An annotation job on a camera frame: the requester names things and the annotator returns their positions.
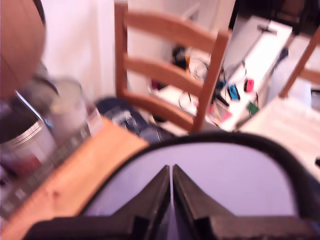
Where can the black rice cooker lid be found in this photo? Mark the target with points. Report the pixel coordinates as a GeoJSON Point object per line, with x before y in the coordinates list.
{"type": "Point", "coordinates": [225, 175]}

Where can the dark blue bag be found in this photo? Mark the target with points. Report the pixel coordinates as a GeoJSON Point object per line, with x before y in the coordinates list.
{"type": "Point", "coordinates": [130, 120]}

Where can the pink paper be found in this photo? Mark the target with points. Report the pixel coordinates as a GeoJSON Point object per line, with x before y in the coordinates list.
{"type": "Point", "coordinates": [222, 115]}

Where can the dark strip with pale squares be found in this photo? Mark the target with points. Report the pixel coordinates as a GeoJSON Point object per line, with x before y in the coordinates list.
{"type": "Point", "coordinates": [47, 172]}

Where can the green small item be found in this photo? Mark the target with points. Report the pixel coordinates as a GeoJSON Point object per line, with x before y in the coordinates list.
{"type": "Point", "coordinates": [252, 107]}

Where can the blue game controller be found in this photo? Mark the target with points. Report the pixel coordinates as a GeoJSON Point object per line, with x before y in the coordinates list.
{"type": "Point", "coordinates": [233, 92]}

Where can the clear glass jar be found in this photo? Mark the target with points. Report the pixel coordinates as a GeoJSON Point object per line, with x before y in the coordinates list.
{"type": "Point", "coordinates": [72, 110]}

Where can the wooden ladder-back chair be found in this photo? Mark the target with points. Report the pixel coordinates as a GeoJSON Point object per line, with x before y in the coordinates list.
{"type": "Point", "coordinates": [300, 67]}
{"type": "Point", "coordinates": [165, 72]}

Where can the red game controller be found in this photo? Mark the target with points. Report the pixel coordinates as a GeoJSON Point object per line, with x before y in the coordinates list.
{"type": "Point", "coordinates": [249, 85]}

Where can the silver metal tin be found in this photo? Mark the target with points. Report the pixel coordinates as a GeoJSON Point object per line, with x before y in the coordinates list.
{"type": "Point", "coordinates": [22, 147]}

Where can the white low table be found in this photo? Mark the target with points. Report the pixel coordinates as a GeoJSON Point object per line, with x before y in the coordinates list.
{"type": "Point", "coordinates": [262, 55]}

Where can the brown globe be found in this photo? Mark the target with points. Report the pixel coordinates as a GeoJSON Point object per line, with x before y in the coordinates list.
{"type": "Point", "coordinates": [17, 45]}

